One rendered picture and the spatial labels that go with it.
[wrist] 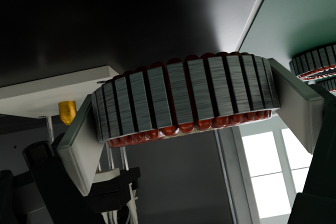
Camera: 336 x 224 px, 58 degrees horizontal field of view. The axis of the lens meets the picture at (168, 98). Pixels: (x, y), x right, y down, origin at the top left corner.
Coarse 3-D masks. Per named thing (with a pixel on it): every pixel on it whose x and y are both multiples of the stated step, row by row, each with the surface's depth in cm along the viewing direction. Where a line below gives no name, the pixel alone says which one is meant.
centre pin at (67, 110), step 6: (60, 102) 35; (66, 102) 35; (72, 102) 35; (60, 108) 35; (66, 108) 35; (72, 108) 35; (60, 114) 35; (66, 114) 35; (72, 114) 35; (66, 120) 35
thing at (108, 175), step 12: (108, 156) 49; (96, 168) 48; (132, 168) 50; (96, 180) 36; (108, 180) 38; (120, 180) 39; (132, 180) 46; (96, 192) 38; (108, 192) 38; (120, 192) 39; (96, 204) 38; (108, 204) 38; (120, 204) 38
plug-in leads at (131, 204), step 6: (132, 186) 50; (132, 192) 46; (132, 198) 46; (126, 204) 48; (132, 204) 46; (114, 210) 45; (132, 210) 45; (114, 216) 45; (132, 216) 48; (114, 222) 45; (126, 222) 49
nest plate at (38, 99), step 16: (48, 80) 28; (64, 80) 28; (80, 80) 28; (96, 80) 28; (0, 96) 29; (16, 96) 29; (32, 96) 30; (48, 96) 31; (64, 96) 32; (80, 96) 34; (0, 112) 34; (16, 112) 36; (32, 112) 38; (48, 112) 40
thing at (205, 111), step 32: (160, 64) 15; (192, 64) 14; (224, 64) 15; (256, 64) 15; (96, 96) 16; (128, 96) 15; (160, 96) 14; (192, 96) 14; (224, 96) 14; (256, 96) 15; (96, 128) 17; (128, 128) 14; (160, 128) 14; (192, 128) 14
